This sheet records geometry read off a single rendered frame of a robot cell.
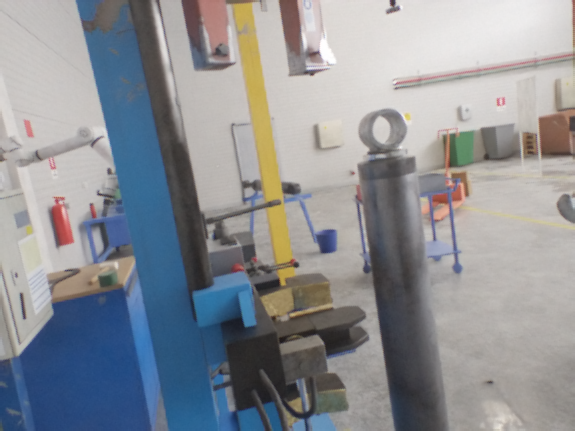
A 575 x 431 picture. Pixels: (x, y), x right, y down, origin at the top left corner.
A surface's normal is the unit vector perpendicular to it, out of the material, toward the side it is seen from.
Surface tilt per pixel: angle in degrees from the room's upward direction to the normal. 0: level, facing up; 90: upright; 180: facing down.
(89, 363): 90
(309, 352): 90
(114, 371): 90
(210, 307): 90
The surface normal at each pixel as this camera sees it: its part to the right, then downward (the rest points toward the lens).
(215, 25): 0.58, 0.03
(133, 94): 0.22, 0.11
